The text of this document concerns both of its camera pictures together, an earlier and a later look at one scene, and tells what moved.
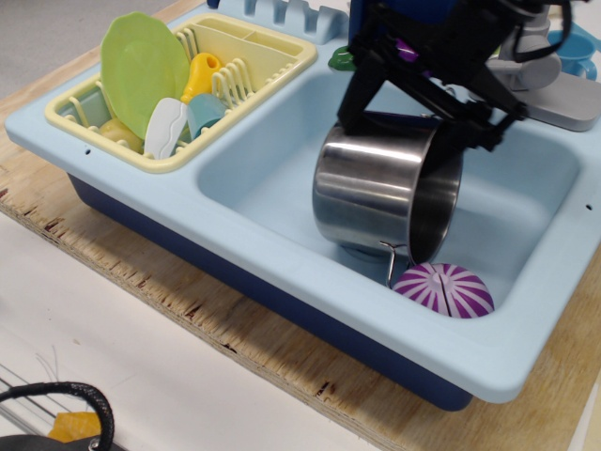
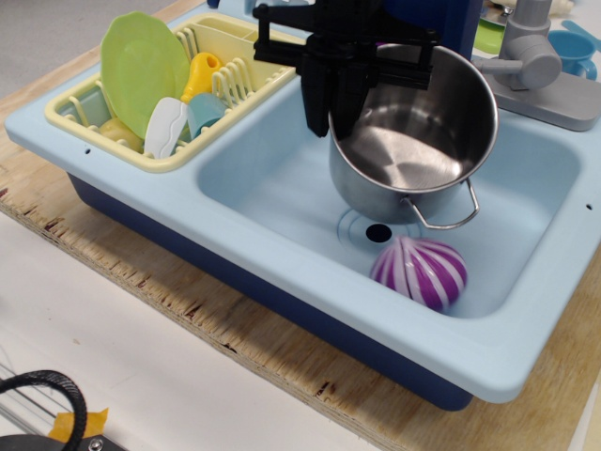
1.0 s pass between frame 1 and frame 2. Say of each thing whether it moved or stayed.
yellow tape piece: stayed
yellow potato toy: stayed
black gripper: moved
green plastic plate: stayed
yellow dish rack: stayed
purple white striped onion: moved
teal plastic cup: stayed
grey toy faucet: stayed
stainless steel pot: moved
